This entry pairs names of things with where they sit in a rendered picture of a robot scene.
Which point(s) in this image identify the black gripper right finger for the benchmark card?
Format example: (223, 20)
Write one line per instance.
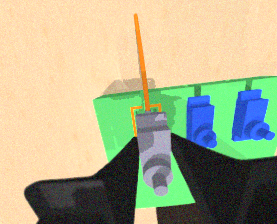
(221, 186)

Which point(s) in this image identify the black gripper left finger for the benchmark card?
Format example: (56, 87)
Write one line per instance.
(112, 191)

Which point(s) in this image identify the green flat deck plate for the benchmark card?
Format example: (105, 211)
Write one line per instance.
(236, 117)

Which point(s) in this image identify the grey micro servo with orange cable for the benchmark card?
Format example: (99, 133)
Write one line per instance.
(154, 137)

